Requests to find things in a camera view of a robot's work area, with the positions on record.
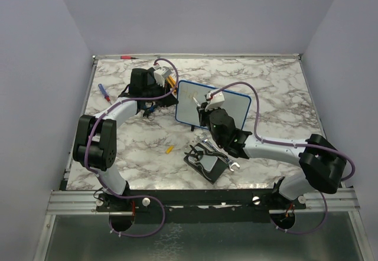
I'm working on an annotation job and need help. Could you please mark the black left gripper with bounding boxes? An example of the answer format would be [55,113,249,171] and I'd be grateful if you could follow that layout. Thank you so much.
[143,80,179,107]

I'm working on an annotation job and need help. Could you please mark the yellow capped white marker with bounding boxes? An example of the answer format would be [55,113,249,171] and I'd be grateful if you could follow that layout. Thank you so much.
[193,97,201,107]

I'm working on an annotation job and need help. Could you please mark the blue framed whiteboard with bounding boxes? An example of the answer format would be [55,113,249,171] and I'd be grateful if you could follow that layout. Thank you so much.
[175,80,252,129]

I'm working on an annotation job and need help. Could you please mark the yellow marker cap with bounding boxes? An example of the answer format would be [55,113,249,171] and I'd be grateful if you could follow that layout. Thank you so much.
[166,145,174,154]

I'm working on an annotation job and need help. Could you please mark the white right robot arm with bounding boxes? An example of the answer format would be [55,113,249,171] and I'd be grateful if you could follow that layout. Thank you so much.
[196,103,347,208]

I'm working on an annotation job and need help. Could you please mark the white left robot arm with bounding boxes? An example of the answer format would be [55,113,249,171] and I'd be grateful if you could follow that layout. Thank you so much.
[73,64,178,211]

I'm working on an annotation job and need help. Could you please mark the yellow pencil behind whiteboard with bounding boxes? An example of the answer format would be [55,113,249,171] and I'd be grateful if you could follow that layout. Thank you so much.
[166,76,177,95]

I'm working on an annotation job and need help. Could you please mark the chrome combination wrench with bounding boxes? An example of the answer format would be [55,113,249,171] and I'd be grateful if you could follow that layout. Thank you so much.
[197,136,240,172]

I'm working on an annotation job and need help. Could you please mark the blue red screwdriver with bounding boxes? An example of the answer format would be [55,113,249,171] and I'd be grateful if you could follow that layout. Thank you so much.
[98,83,111,104]

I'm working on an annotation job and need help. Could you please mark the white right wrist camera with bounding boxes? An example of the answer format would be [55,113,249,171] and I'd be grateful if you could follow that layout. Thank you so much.
[205,90,225,111]

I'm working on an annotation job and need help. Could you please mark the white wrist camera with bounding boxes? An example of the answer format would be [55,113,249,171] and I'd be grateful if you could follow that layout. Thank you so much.
[205,90,225,111]
[154,66,172,87]

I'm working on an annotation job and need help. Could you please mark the blue handled cutting pliers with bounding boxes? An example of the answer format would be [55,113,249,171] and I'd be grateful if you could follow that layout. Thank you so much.
[142,102,159,118]

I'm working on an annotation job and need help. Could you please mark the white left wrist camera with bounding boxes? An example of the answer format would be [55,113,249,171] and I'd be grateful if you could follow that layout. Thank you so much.
[154,66,172,87]

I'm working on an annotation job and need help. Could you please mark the black grey wire stripper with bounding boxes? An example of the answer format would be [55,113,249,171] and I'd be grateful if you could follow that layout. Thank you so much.
[184,143,230,184]

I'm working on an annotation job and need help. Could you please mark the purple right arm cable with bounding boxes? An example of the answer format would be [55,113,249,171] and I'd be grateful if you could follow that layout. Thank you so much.
[208,82,357,235]

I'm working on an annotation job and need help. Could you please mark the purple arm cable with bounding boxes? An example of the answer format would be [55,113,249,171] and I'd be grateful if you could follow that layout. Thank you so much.
[84,58,178,240]
[208,82,357,235]

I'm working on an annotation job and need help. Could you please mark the black network switch box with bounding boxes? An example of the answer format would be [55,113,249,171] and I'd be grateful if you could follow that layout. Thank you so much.
[184,142,231,184]

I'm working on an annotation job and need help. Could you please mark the red marker on rail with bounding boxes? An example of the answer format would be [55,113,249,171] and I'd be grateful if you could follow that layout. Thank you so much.
[120,56,138,60]

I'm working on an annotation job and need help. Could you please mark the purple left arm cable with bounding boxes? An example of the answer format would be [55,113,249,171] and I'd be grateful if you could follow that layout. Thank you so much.
[84,58,178,240]

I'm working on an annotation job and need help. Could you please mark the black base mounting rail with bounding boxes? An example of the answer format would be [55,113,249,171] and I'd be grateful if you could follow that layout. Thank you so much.
[96,188,306,224]

